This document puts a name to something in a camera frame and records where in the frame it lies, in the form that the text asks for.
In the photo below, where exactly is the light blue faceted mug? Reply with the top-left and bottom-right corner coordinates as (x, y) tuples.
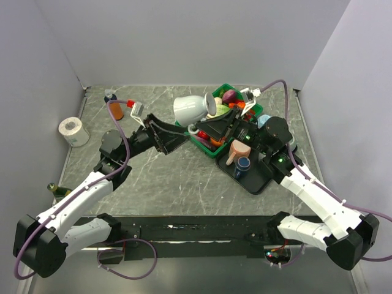
(257, 114), (271, 129)

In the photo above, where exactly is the white ceramic mug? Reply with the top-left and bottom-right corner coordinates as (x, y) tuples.
(173, 93), (216, 135)

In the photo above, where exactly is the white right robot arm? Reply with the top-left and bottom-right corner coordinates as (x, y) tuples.
(195, 107), (380, 270)

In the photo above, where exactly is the toy orange pumpkin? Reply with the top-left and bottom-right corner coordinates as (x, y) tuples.
(228, 101), (246, 109)

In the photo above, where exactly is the toy red bell pepper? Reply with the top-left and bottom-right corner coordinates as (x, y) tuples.
(197, 130), (209, 140)

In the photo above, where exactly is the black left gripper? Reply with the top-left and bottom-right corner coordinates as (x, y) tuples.
(120, 113), (190, 162)

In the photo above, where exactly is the black plastic tray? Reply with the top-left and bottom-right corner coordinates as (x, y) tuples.
(216, 147), (289, 195)

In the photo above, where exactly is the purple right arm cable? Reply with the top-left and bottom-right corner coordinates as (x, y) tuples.
(260, 79), (392, 268)

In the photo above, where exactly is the green plastic crate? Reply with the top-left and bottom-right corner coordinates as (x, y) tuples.
(190, 83), (263, 159)

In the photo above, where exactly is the white toilet paper roll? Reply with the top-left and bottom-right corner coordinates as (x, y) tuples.
(58, 117), (90, 148)

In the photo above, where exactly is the toy orange fruit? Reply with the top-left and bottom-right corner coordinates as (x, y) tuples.
(210, 138), (224, 147)

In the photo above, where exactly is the dark blue glazed mug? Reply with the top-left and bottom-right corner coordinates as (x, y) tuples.
(233, 156), (251, 179)

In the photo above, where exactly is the toy red chili pepper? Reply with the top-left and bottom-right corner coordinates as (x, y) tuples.
(244, 110), (257, 123)

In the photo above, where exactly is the toy purple turnip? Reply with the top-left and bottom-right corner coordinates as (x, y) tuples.
(222, 89), (237, 104)

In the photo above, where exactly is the toy white radish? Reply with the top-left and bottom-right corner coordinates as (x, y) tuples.
(214, 97), (223, 105)

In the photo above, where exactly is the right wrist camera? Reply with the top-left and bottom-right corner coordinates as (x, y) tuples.
(240, 88), (261, 113)

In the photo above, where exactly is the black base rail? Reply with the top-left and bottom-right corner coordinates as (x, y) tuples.
(72, 214), (331, 261)

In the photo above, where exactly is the orange spray bottle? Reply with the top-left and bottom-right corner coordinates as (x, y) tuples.
(104, 89), (124, 121)

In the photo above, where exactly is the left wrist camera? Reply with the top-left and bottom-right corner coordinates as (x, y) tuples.
(126, 100), (145, 127)

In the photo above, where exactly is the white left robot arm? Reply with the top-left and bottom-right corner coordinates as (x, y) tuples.
(13, 114), (189, 277)

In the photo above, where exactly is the pink ceramic mug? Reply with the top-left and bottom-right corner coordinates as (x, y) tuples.
(225, 140), (251, 166)

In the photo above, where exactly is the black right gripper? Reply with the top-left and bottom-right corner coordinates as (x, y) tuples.
(195, 104), (271, 155)

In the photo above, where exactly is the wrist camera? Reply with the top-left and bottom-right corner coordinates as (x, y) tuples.
(240, 88), (261, 113)
(126, 100), (145, 127)

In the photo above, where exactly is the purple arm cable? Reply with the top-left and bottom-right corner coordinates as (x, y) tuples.
(13, 99), (137, 281)
(260, 79), (392, 268)

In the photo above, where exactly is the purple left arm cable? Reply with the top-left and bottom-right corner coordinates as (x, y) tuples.
(13, 99), (137, 281)

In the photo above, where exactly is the toy lettuce head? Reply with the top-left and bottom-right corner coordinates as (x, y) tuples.
(206, 104), (231, 119)

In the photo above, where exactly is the green glass bottle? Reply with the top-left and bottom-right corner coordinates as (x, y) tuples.
(47, 183), (72, 203)

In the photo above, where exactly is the toy purple eggplant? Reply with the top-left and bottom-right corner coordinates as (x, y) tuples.
(195, 136), (216, 152)

